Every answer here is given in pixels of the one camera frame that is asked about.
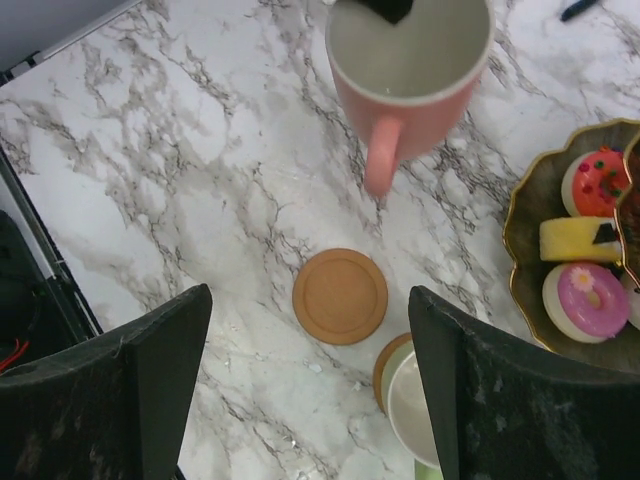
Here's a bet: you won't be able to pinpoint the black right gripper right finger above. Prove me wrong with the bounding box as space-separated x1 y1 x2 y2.
408 286 639 479

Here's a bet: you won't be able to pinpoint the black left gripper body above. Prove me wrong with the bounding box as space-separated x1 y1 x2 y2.
329 0 414 25

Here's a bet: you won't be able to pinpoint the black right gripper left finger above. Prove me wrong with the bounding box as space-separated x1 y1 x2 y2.
1 284 212 479

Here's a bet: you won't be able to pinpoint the pink mug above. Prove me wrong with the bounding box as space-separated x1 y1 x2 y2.
325 0 495 197

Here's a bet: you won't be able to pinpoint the green mug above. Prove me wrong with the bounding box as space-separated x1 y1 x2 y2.
382 341 443 480

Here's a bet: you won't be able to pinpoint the round wooden coaster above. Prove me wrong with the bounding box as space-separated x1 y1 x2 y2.
292 248 388 345
372 332 412 413

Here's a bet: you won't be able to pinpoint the pink frosted donut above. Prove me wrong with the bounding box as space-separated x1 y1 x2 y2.
542 262 631 344

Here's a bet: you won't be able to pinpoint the yellow cake slice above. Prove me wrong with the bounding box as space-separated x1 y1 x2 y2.
539 216 622 263

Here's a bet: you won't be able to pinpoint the three-tier grey cake stand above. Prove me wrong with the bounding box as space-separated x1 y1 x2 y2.
503 119 639 373

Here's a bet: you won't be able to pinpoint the red frosted donut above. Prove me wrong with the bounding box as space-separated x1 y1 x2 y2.
561 147 630 218

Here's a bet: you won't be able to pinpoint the white chocolate-striped donut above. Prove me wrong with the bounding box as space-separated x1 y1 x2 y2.
620 273 640 330

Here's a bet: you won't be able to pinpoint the blue handled pliers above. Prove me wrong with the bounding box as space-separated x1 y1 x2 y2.
560 0 598 23

